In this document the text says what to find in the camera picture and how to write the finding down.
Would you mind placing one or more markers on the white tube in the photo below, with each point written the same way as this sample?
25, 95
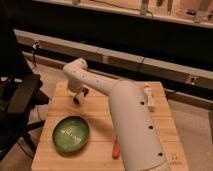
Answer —
150, 97

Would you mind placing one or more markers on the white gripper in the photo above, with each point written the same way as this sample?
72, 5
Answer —
80, 90

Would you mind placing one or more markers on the black chair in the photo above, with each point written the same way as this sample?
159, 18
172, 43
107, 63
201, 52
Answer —
20, 91

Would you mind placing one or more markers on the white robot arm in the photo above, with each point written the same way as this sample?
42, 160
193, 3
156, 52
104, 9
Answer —
138, 140

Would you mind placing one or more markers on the red marker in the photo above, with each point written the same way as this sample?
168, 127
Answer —
116, 149

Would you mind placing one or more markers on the black eraser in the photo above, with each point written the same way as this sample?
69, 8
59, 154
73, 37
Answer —
80, 96

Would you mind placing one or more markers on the green bowl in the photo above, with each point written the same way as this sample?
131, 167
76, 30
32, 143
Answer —
71, 134

